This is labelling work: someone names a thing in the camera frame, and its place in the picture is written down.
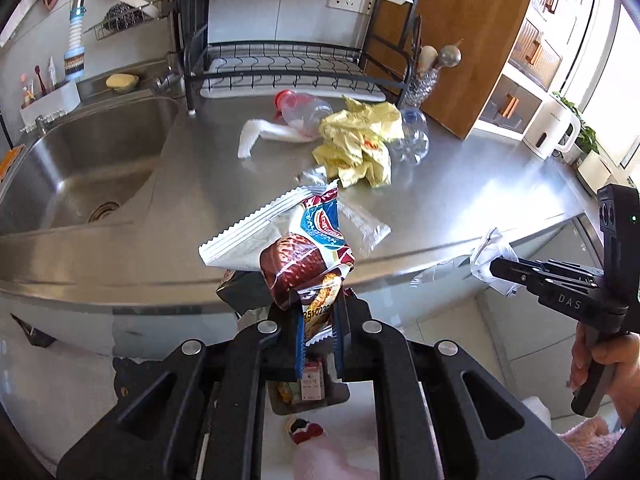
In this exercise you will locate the red bow slipper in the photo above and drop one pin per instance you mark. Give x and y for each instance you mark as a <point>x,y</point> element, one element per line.
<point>303,430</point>

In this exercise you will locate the grey square trash bin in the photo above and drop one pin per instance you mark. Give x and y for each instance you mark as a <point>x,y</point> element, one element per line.
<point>246,293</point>

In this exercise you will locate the chrome kitchen faucet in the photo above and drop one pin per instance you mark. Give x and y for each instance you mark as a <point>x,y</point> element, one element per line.
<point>74,57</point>

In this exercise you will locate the stainless steel sink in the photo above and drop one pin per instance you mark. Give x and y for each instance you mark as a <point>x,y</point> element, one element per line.
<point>84,169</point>

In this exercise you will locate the white plastic wrapper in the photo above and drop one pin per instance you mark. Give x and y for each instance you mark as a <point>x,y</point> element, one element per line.
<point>492,247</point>

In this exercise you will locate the pink fluffy trouser leg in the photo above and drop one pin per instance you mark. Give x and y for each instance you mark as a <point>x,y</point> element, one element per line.
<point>317,456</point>

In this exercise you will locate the yellow paper bag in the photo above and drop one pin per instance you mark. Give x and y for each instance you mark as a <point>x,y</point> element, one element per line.
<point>354,143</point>

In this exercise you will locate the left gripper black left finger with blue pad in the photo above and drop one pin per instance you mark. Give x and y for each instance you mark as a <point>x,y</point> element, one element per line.
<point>200,418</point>

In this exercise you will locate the white toothbrush holder box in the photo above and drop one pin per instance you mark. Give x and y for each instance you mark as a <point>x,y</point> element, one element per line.
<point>62,100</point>

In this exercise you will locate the clear plastic wrapper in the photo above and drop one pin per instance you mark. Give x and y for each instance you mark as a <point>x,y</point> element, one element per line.
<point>363,231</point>

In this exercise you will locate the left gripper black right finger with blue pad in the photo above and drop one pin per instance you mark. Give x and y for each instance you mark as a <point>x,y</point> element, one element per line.
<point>439,414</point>

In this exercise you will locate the black dish drying rack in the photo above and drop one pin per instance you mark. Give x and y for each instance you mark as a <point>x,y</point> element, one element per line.
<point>365,49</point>

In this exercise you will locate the red cap plastic bottle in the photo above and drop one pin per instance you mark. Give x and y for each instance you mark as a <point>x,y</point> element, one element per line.
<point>302,111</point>

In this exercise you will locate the wire sponge basket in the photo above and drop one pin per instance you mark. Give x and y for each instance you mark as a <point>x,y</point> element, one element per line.
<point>129,14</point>

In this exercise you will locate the yellow sponge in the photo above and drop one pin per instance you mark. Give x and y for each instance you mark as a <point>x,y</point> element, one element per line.
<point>122,83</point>

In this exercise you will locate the green potted plant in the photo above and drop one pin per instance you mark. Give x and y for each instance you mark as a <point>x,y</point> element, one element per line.
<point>587,138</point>

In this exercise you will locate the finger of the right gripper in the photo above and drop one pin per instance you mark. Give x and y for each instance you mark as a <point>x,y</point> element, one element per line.
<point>563,268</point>
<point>531,279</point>

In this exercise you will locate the black cat floor mat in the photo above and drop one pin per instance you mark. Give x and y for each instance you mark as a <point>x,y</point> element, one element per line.
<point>133,377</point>

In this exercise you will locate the red white snack wrapper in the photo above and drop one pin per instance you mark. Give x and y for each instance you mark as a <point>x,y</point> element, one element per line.
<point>297,245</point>

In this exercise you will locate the clear plastic bottle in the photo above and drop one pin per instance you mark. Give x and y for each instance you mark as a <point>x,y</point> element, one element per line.
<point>415,144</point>

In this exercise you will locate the glass utensil holder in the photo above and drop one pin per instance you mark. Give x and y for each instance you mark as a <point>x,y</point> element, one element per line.
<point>428,66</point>

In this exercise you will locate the white electric kettle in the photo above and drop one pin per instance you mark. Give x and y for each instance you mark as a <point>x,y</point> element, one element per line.
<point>554,128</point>

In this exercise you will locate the wooden cutting board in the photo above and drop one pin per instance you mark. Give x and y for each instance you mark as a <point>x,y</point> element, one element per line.
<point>484,31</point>

